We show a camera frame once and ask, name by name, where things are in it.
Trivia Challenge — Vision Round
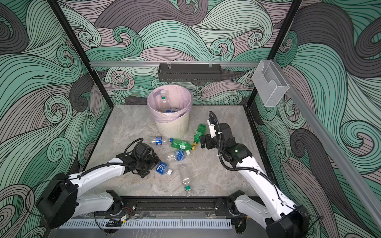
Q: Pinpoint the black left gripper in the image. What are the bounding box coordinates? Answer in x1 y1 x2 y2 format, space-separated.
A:
138 152 163 178

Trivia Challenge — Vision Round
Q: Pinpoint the clear bottle white green label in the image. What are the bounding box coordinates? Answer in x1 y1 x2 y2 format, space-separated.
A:
160 90 171 113

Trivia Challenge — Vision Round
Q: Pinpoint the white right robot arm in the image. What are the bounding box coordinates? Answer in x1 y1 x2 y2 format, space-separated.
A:
200 111 311 238

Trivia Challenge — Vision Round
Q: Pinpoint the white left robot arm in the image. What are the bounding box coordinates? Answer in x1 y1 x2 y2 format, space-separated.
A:
36 138 161 229

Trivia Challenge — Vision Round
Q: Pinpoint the cream waste bin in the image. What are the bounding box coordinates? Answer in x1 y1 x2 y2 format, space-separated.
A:
155 112 190 138

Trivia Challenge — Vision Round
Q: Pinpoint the pink bin liner bag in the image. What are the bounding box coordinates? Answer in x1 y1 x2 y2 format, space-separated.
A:
147 84 193 123

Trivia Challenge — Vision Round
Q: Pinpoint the green bottle upright middle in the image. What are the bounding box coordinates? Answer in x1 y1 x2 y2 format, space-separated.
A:
192 124 206 150

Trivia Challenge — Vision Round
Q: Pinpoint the clear bottle blue label top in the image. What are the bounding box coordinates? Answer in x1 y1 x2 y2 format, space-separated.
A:
149 136 173 146

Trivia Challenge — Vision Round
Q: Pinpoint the green bottle left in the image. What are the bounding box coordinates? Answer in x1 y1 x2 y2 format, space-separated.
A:
170 138 194 150

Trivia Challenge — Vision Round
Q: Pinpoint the clear bottle green cap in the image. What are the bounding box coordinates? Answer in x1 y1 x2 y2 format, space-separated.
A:
179 165 193 197

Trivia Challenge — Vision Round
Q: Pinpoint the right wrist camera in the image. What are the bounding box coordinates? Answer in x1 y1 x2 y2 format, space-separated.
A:
207 119 216 138

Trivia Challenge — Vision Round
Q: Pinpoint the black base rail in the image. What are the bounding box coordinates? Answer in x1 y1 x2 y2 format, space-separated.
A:
121 196 241 217

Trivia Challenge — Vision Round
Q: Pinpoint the white slotted cable duct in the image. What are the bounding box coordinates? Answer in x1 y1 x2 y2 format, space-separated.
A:
60 218 233 230

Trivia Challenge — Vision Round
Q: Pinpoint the black wall tray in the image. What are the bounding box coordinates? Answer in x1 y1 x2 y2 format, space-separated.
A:
158 64 222 83

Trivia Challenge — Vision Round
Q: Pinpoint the clear plastic wall box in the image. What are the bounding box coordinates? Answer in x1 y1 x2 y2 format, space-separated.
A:
252 59 289 108

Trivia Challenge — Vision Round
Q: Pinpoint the aluminium back rail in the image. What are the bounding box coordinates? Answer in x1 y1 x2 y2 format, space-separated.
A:
89 60 259 68

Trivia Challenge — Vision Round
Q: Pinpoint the aluminium rail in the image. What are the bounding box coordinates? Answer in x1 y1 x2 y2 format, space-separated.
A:
89 60 259 68
273 62 381 228

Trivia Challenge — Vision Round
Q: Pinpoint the black corner frame post left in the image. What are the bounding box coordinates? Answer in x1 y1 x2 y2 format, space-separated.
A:
47 0 114 110

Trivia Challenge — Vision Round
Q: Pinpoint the black corner frame post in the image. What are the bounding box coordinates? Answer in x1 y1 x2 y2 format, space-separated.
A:
47 0 114 110
247 1 302 108

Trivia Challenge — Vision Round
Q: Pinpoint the black corner frame post right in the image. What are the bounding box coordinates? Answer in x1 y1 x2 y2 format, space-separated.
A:
247 1 302 108

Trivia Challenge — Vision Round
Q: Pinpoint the aluminium right rail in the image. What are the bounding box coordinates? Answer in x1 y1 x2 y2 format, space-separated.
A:
273 62 381 228

